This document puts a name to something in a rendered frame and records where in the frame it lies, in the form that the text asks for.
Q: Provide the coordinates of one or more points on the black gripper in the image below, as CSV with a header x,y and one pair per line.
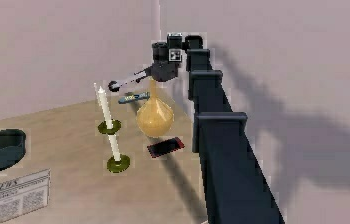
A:
x,y
163,65

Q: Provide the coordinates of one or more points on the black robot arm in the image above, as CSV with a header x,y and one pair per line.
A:
x,y
223,146

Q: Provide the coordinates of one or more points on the amber glass vase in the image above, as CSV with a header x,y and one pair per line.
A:
x,y
155,115

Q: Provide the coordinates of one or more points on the blue remote control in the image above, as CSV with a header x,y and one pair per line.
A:
x,y
133,97

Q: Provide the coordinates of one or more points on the white candle green holder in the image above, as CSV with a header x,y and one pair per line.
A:
x,y
117,156
105,110

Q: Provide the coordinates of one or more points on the black phone red edge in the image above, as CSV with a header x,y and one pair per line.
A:
x,y
165,147

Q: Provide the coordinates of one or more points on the dark teal bowl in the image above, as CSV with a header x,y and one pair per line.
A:
x,y
3,150

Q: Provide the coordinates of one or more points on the grey newspaper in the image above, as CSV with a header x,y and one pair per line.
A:
x,y
14,196

